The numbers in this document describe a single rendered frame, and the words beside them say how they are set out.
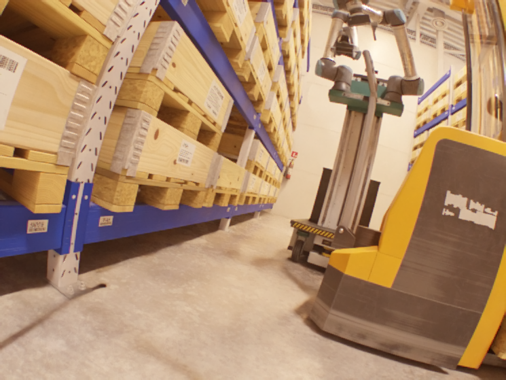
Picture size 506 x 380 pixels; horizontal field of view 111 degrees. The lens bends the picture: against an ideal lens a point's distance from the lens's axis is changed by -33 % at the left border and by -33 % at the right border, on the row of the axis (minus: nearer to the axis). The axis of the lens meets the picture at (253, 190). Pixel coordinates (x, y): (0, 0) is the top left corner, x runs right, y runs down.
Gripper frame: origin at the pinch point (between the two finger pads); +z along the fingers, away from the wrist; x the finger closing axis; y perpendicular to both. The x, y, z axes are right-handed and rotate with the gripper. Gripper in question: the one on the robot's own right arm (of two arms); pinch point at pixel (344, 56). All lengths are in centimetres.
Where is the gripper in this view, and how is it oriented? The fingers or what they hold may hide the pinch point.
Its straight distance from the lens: 190.8
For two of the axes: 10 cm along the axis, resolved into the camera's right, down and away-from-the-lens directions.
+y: 1.3, 4.5, 8.9
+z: -2.3, 8.8, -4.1
